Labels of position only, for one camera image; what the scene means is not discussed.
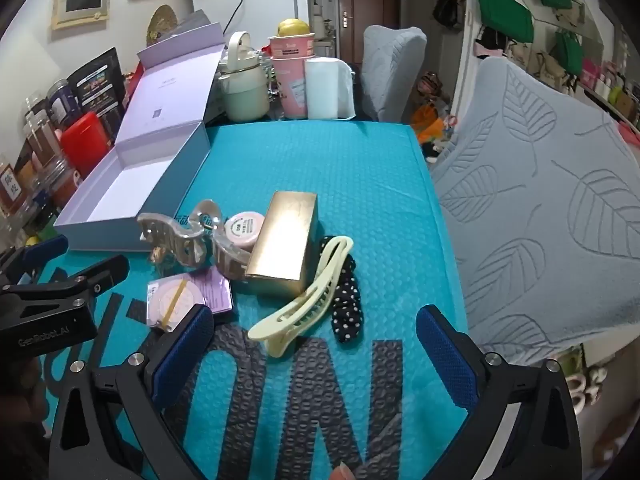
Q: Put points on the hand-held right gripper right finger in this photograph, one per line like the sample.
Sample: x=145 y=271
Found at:
x=445 y=360

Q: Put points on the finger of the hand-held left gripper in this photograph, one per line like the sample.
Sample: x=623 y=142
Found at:
x=47 y=251
x=100 y=272

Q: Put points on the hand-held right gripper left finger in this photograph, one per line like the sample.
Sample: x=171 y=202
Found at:
x=185 y=350

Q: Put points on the pink compact with yellow band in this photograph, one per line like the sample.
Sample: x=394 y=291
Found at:
x=172 y=302

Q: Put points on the clear star hair clip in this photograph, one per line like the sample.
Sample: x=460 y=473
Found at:
x=159 y=255

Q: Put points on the purple backing card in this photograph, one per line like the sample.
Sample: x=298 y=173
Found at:
x=220 y=292

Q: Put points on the large pearl claw clip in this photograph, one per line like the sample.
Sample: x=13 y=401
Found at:
x=175 y=240

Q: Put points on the black polka dot scrunchie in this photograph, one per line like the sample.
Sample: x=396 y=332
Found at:
x=347 y=305

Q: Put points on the long cream hair clip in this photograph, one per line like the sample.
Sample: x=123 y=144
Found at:
x=300 y=310

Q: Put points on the pink round jar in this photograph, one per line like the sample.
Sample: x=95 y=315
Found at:
x=245 y=227

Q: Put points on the gold rectangular box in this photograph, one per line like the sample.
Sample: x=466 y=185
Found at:
x=280 y=245

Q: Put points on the lavender gift box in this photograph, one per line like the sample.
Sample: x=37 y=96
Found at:
x=165 y=95

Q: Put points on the clear jar orange label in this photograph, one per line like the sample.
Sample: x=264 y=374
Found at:
x=60 y=185

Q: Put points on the red canister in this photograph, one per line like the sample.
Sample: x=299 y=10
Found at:
x=87 y=145

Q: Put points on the clear jar brown contents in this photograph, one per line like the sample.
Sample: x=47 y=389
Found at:
x=40 y=135

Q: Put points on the pink slippers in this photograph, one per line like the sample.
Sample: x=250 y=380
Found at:
x=580 y=390

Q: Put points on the purple white bag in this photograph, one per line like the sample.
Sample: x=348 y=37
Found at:
x=60 y=100

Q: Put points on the grey leaf pattern chair cover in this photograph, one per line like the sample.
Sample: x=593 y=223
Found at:
x=525 y=210

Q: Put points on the black snack bag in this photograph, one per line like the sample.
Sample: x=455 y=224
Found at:
x=100 y=85

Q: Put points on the red snack packet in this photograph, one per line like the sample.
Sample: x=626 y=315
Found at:
x=131 y=82

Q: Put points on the pale green water bottle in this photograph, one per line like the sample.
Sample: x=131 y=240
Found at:
x=245 y=95

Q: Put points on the orange toy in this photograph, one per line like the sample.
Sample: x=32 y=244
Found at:
x=430 y=120

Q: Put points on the woven fan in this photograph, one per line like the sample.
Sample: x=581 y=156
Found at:
x=162 y=22

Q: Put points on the pink panda cup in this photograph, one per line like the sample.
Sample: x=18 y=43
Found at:
x=290 y=87

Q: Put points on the paper towel roll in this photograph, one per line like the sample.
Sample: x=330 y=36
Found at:
x=325 y=90

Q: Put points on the yellow fruit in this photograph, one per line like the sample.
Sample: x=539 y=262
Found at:
x=289 y=27

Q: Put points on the white fridge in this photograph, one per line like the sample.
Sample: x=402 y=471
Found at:
x=270 y=0

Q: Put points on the brown door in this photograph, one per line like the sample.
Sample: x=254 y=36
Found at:
x=370 y=0

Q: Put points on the wall intercom screen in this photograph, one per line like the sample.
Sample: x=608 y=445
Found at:
x=80 y=2

